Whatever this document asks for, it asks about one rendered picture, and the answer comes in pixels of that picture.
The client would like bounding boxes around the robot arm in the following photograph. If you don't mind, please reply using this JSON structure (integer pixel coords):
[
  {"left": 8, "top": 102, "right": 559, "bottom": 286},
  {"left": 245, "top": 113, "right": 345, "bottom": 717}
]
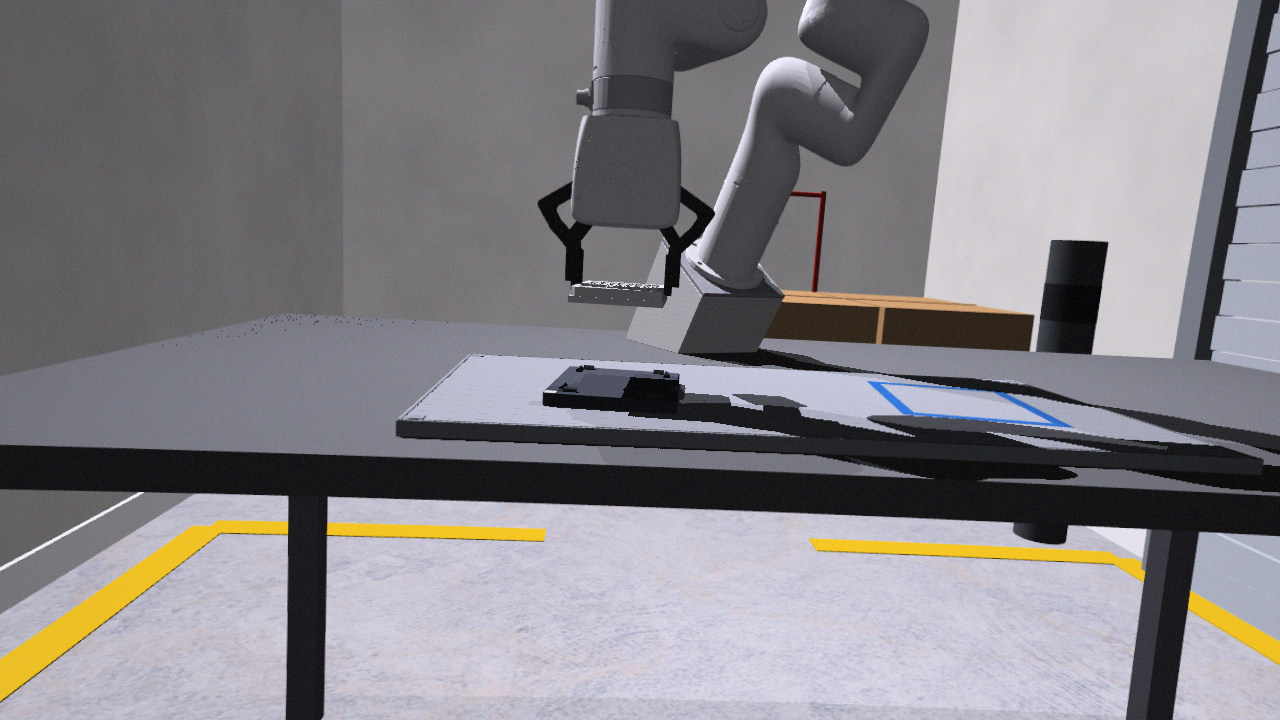
[{"left": 576, "top": 0, "right": 929, "bottom": 290}]

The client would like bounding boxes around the blue tape outline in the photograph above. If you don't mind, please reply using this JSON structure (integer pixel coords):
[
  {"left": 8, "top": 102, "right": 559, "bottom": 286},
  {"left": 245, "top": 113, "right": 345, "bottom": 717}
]
[{"left": 867, "top": 380, "right": 1074, "bottom": 428}]

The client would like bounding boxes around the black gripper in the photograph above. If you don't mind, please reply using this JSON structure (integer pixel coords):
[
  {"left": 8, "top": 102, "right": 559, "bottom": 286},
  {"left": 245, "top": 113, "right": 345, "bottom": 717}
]
[{"left": 538, "top": 109, "right": 716, "bottom": 296}]

